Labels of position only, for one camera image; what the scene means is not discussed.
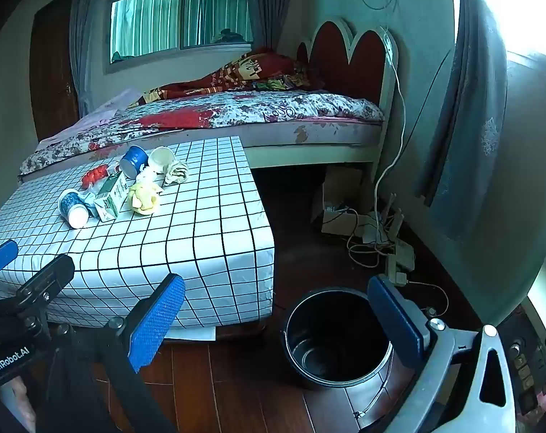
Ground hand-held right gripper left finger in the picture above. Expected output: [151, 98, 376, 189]
[48, 273, 186, 433]

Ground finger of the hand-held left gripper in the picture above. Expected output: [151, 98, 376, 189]
[12, 254, 75, 313]
[0, 240, 19, 280]

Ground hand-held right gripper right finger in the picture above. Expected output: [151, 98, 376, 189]
[367, 274, 542, 433]

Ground black metal bucket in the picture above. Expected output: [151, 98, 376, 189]
[279, 286, 420, 431]

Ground blue paper cup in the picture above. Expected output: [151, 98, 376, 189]
[58, 188, 90, 228]
[120, 145, 148, 178]

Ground green drink carton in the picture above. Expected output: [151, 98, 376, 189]
[94, 170, 128, 223]

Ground red plastic bag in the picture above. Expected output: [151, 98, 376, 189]
[80, 165, 109, 189]

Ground yellow paper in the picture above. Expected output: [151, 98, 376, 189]
[128, 180, 162, 215]

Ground grey paper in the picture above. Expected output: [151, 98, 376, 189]
[164, 160, 189, 187]

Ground paper cup with white inside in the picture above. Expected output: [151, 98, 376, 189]
[147, 146, 177, 176]

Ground person's left hand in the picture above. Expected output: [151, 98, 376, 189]
[7, 376, 36, 422]

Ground white power strip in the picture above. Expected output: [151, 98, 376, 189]
[383, 257, 410, 287]

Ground white adapter box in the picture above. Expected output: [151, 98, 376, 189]
[392, 239, 417, 263]

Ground white checkered tablecloth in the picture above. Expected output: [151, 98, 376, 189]
[0, 136, 274, 330]

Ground white router with antennas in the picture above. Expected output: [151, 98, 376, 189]
[367, 193, 405, 242]

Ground open cardboard box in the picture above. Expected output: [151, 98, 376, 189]
[311, 167, 369, 236]

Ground white side table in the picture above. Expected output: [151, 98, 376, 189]
[523, 256, 546, 325]

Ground pink cloth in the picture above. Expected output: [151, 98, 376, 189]
[43, 88, 143, 145]

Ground brown wooden door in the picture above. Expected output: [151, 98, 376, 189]
[30, 0, 81, 143]

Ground grey mattress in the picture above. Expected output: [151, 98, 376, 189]
[237, 117, 386, 149]

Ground blue patterned curtain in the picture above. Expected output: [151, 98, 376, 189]
[415, 0, 509, 241]

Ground grey curtain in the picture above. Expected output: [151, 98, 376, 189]
[246, 0, 283, 55]
[70, 0, 116, 118]

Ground floral bed sheet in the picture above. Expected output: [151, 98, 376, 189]
[19, 89, 386, 176]

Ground red printed blanket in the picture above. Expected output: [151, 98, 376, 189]
[133, 47, 323, 104]

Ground red scalloped headboard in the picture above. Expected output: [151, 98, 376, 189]
[295, 17, 400, 113]

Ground colourful pillow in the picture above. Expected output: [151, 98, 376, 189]
[255, 72, 314, 93]

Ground sliding glass window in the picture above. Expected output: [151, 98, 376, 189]
[104, 0, 256, 73]

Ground bright window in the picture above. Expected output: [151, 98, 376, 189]
[480, 0, 546, 61]

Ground thin white charger cable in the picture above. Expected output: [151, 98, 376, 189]
[406, 280, 450, 319]

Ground tangled white cables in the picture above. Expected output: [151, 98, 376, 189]
[346, 207, 393, 272]

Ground white bed frame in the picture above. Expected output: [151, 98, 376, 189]
[243, 113, 397, 170]

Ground thick white cable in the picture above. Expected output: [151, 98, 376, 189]
[373, 27, 406, 210]

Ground thin black cable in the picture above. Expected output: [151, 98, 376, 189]
[406, 49, 455, 115]

